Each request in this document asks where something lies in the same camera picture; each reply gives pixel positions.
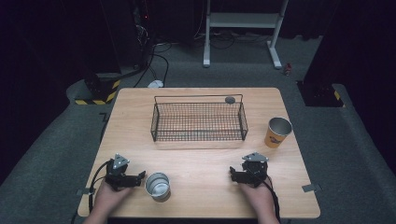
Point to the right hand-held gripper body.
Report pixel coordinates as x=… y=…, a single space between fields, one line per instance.
x=256 y=169

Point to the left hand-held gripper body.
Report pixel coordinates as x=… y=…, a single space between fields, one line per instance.
x=120 y=168

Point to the silver metal cup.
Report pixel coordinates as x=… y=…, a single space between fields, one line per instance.
x=158 y=186

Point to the orange paper cup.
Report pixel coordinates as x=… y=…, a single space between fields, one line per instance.
x=276 y=133

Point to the person's right hand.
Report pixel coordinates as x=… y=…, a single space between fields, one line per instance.
x=260 y=196

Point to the person's left hand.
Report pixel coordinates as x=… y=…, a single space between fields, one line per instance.
x=109 y=197

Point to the gray tape piece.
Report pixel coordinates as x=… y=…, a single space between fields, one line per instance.
x=83 y=191
x=312 y=188

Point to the small gray round disc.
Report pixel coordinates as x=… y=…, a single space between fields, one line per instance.
x=230 y=100

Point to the black yellow striped base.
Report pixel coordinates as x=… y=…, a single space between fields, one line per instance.
x=102 y=93

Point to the white power adapter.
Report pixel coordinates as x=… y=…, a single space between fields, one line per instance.
x=155 y=84

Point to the black column base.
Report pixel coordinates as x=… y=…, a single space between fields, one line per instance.
x=320 y=93

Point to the small red bottle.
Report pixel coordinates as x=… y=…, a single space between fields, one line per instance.
x=288 y=69

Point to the black equipment rack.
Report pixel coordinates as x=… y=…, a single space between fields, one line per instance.
x=141 y=34

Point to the white metal stand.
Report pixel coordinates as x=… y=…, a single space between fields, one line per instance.
x=243 y=20

